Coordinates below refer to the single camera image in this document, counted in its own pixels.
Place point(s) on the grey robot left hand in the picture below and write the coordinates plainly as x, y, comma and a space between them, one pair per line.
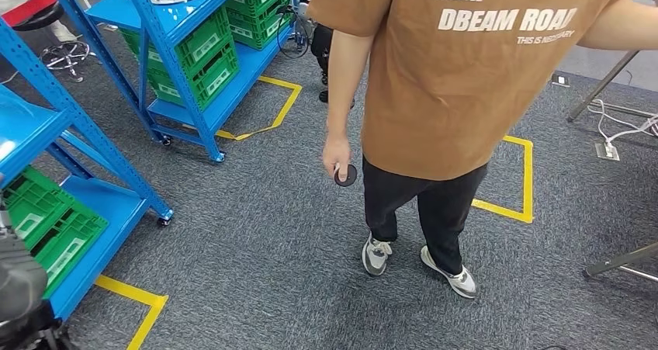
20, 281

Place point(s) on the black round controller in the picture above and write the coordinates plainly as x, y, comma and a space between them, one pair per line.
347, 175

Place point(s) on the blue metal shelf rack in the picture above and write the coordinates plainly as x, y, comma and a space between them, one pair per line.
31, 121
180, 13

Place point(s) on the black round swivel stool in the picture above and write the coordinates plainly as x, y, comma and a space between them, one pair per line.
36, 18

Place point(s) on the red barrier belt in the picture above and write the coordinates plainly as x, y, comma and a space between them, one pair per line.
31, 6

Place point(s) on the yellow floor tape line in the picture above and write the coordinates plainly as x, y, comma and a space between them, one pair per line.
288, 101

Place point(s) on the standing person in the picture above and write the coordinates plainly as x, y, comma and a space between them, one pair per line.
462, 80

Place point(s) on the yellow floor tape square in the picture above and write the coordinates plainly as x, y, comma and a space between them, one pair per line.
528, 183

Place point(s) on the floor socket box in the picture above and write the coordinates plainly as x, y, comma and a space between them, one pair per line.
606, 152
560, 80

